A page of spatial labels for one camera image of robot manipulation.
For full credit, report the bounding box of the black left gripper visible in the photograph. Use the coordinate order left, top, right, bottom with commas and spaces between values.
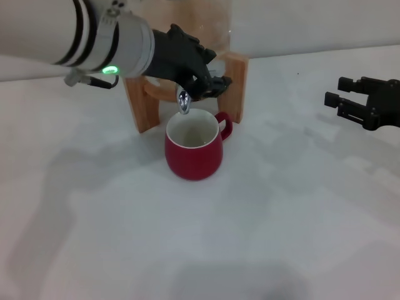
140, 24, 234, 101

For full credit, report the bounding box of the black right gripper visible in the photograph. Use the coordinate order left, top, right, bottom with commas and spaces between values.
324, 76, 400, 131

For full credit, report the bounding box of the chrome faucet tap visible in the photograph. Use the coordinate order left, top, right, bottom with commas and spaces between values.
176, 86, 192, 115

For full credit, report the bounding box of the red ceramic cup white inside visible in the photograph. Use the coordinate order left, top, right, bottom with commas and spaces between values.
164, 109, 234, 181

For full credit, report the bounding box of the glass water dispenser jar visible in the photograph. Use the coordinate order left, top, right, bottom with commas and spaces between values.
168, 0, 234, 85

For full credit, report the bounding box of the wooden dispenser stand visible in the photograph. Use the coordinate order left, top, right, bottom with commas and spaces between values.
123, 51, 250, 134

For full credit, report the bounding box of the left wrist cable plug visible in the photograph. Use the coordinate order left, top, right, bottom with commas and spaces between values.
64, 70, 119, 90

